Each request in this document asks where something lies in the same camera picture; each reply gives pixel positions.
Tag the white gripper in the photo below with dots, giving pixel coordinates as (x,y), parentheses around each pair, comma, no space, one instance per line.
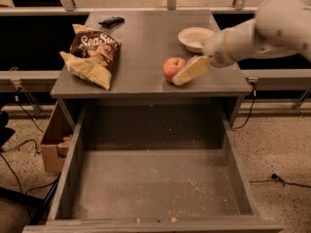
(216,50)

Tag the red apple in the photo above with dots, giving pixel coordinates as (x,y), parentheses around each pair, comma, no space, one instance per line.
(172,66)

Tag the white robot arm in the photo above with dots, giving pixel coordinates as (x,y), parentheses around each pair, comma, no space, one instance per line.
(280,28)

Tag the grey cabinet counter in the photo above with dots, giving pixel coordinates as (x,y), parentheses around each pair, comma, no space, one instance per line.
(148,38)

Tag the open grey drawer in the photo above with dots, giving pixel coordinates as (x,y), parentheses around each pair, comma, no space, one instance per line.
(153,169)

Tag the white bowl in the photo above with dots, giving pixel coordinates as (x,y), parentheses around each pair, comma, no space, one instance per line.
(193,38)

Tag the black rectangular device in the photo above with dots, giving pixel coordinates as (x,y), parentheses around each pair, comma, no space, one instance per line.
(111,22)

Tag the brown chip bag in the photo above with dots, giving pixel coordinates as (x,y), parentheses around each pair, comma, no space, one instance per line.
(92,55)

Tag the cardboard box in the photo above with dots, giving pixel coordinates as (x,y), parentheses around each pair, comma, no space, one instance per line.
(56,141)

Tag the metal railing frame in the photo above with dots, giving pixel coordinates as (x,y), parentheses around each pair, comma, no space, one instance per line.
(29,56)

